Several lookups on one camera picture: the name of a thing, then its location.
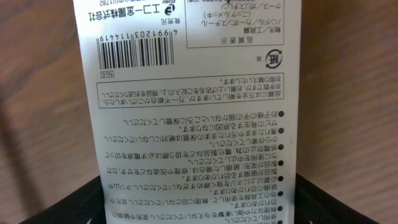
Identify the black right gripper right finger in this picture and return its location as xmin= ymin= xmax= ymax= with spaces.
xmin=294 ymin=174 xmax=379 ymax=224

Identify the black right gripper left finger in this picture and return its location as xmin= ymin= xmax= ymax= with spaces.
xmin=21 ymin=176 xmax=106 ymax=224

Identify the white blue tool box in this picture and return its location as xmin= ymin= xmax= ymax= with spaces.
xmin=73 ymin=0 xmax=302 ymax=224

